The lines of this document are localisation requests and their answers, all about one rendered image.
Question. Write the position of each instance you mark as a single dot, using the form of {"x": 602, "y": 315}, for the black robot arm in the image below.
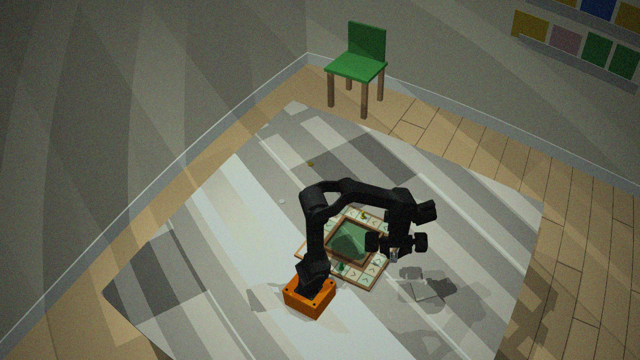
{"x": 401, "y": 210}

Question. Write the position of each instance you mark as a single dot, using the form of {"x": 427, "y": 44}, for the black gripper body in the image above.
{"x": 372, "y": 241}

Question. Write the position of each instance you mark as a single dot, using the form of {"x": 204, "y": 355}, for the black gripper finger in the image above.
{"x": 402, "y": 252}
{"x": 385, "y": 252}

